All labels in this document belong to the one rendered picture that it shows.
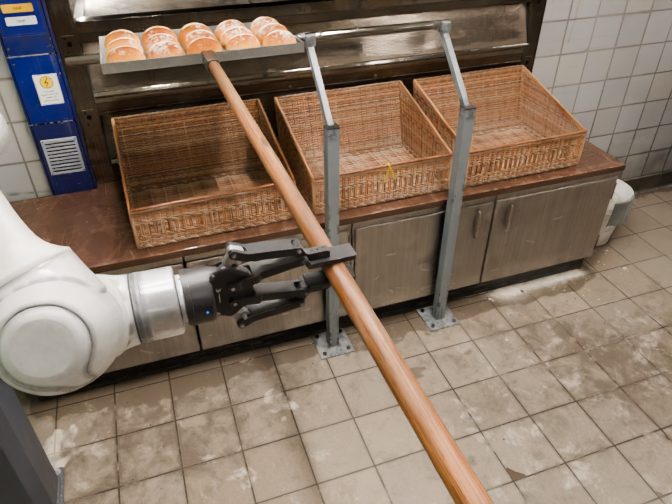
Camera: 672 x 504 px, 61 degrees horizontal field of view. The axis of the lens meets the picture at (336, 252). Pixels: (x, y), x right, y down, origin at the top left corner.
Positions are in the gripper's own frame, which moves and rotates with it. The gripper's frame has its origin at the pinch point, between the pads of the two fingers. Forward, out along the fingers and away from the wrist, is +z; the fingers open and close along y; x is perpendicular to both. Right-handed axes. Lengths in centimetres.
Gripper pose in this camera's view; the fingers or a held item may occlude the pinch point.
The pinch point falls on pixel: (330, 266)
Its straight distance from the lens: 79.0
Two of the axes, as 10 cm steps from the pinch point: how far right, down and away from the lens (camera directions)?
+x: 3.4, 5.6, -7.5
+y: -0.1, 8.0, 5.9
